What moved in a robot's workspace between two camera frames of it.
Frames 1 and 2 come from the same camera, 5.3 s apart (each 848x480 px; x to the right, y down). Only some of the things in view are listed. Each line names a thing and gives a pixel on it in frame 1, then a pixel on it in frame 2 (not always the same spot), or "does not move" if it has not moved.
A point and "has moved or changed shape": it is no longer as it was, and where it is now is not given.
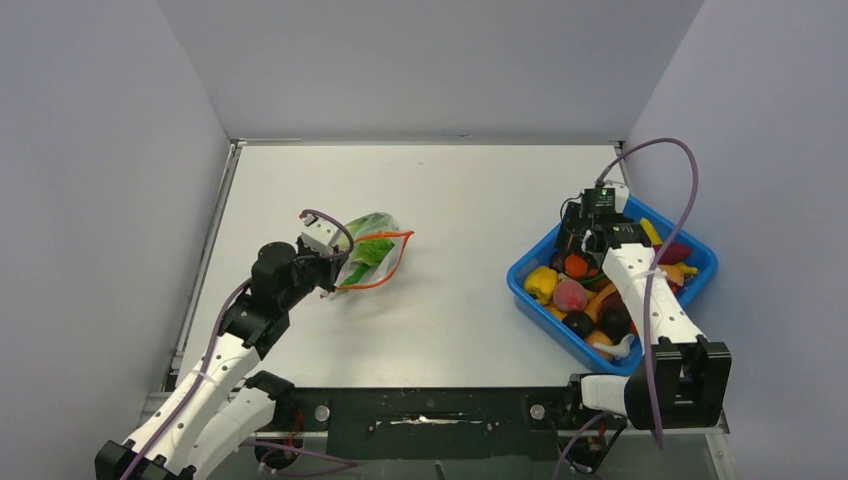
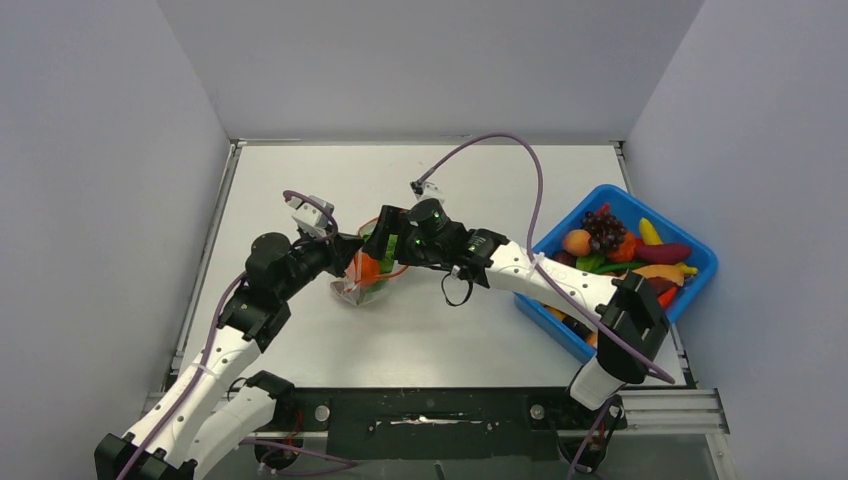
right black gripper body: x=571 y=235 -> x=410 y=247
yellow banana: x=650 y=231 does not move
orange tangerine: x=575 y=265 -> x=366 y=269
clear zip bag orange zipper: x=378 y=247 has moved or changed shape
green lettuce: x=366 y=252 -> x=385 y=264
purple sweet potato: x=674 y=253 does not move
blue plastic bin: x=664 y=226 does not move
